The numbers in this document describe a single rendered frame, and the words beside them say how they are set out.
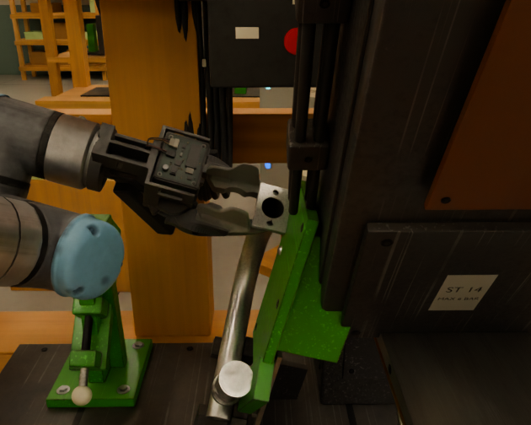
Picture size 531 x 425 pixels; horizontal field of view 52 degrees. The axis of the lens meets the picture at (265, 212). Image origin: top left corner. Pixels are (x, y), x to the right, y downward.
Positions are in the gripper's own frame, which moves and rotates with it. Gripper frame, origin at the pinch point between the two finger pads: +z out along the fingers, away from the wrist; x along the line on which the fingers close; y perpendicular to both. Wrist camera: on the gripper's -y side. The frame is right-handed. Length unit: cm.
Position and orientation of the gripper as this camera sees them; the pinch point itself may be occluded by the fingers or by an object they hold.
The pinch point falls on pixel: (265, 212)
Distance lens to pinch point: 64.3
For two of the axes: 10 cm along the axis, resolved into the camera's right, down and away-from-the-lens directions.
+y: 2.3, -3.5, -9.1
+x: 1.9, -9.0, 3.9
